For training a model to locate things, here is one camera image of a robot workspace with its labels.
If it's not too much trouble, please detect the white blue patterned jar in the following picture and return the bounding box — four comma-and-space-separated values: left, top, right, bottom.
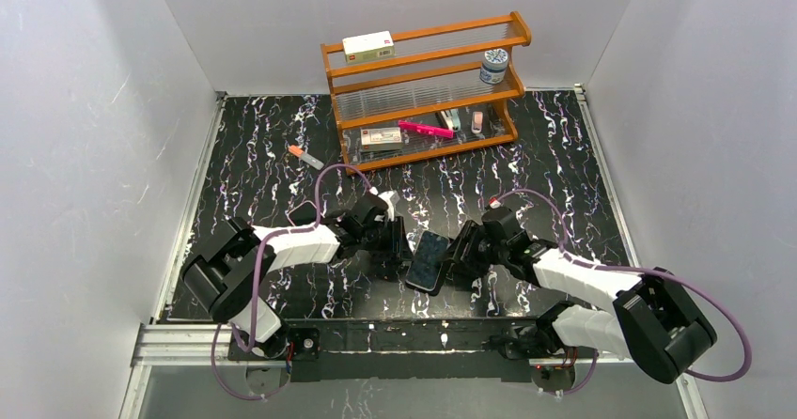
479, 48, 509, 85

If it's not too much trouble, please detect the orange wooden shelf rack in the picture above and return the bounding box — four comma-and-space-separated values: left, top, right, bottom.
320, 11, 532, 171

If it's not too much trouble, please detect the white green correction tape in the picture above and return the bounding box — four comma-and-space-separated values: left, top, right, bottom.
438, 109, 461, 132

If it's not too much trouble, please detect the beige phone case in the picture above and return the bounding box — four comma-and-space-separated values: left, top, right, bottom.
285, 201, 319, 227

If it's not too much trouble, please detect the aluminium front rail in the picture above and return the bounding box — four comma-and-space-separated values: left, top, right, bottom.
120, 323, 710, 418

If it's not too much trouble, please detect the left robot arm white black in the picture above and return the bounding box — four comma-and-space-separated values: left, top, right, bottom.
180, 190, 412, 351

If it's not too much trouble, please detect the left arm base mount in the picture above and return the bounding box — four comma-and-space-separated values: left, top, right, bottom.
245, 327, 320, 398

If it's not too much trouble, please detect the smartphone with silver edge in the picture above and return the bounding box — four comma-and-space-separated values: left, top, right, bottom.
408, 231, 450, 290

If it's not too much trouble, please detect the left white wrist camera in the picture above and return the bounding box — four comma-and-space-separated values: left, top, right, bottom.
368, 187, 399, 222

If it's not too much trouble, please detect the black phone case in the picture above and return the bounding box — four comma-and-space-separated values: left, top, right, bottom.
404, 229, 453, 297

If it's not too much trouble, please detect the white green box top shelf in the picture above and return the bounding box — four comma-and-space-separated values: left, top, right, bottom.
341, 31, 395, 65

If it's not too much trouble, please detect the pink marker pen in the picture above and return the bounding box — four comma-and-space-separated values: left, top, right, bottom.
398, 120, 455, 139

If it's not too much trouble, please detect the white red box bottom shelf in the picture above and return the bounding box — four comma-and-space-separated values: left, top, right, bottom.
360, 127, 403, 152

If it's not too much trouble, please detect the small pink eraser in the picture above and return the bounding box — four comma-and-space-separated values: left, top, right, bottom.
471, 111, 483, 134

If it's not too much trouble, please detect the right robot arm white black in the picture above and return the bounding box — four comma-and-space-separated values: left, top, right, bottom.
441, 207, 717, 383

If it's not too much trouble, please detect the orange grey utility knife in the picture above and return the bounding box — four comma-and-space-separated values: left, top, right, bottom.
288, 145, 325, 170

